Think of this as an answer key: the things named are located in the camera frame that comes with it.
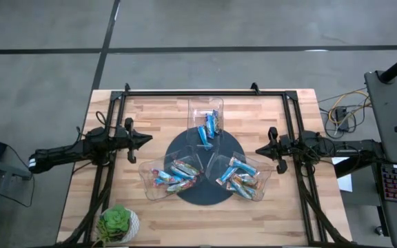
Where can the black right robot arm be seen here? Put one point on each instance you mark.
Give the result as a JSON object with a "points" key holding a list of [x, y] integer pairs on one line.
{"points": [[340, 148]]}

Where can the round dark mat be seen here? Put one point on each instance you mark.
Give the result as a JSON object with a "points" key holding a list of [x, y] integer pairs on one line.
{"points": [[203, 196]]}

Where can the white paper sheet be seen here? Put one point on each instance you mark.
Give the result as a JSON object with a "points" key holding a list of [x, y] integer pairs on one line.
{"points": [[346, 180]]}

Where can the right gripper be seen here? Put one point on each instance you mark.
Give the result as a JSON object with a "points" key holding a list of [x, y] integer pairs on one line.
{"points": [[276, 148]]}

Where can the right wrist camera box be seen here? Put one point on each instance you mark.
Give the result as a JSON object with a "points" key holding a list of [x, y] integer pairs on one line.
{"points": [[285, 142]]}

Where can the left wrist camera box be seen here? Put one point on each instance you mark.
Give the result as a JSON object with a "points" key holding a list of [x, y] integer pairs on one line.
{"points": [[121, 138]]}

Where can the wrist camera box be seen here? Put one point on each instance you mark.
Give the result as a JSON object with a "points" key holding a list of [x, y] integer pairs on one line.
{"points": [[285, 142], [121, 138]]}

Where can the green red-ended granola bar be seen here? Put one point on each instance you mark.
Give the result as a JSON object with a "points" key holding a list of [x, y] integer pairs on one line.
{"points": [[188, 167], [181, 186]]}

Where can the black caster wheel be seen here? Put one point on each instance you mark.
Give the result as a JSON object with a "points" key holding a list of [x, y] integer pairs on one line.
{"points": [[378, 230]]}

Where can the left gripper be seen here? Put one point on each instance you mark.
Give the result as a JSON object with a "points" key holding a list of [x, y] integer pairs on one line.
{"points": [[131, 141]]}

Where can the grey computer desk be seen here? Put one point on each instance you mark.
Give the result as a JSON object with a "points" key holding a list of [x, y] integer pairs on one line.
{"points": [[391, 103]]}

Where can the clear plastic bin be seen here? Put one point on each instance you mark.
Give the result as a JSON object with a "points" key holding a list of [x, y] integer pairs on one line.
{"points": [[198, 106], [147, 187], [265, 170]]}

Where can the black table frame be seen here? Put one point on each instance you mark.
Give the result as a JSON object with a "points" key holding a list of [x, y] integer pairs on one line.
{"points": [[219, 93]]}

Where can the black power adapter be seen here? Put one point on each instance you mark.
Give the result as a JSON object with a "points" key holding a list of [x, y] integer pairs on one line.
{"points": [[341, 117]]}

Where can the green white granola bar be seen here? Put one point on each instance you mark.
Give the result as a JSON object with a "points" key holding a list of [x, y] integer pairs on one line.
{"points": [[250, 179]]}

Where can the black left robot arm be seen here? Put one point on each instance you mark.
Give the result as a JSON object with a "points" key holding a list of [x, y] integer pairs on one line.
{"points": [[67, 151]]}

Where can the green plant in white pot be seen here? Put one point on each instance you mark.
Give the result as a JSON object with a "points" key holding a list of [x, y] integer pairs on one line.
{"points": [[115, 222]]}

